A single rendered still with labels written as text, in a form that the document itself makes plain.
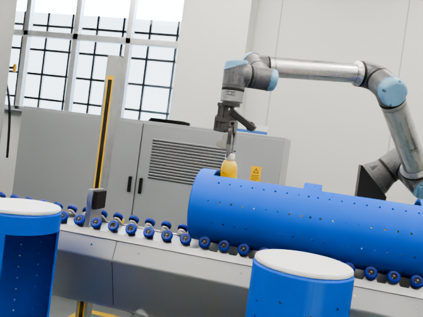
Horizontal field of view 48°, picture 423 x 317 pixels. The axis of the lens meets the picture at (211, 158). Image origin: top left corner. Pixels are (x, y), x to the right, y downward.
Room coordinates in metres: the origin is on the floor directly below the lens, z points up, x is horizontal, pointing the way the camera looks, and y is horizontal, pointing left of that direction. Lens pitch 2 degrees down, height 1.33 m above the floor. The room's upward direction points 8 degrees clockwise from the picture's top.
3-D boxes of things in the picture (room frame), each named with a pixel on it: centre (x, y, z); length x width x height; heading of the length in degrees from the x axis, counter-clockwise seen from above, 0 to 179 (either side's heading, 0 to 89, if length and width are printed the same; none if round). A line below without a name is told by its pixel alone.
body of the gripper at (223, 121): (1.88, -0.04, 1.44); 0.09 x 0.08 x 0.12; 76
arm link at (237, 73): (1.88, -0.05, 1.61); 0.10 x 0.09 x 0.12; 108
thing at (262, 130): (3.66, -0.28, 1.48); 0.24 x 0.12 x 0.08; 84
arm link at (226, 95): (1.88, -0.05, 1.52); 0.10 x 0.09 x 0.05; 166
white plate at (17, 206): (1.66, 0.64, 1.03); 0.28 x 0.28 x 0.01
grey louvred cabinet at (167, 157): (3.89, 0.49, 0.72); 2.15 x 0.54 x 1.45; 76
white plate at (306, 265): (1.35, -0.30, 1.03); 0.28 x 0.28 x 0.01
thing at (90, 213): (2.01, 0.46, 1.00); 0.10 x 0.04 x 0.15; 166
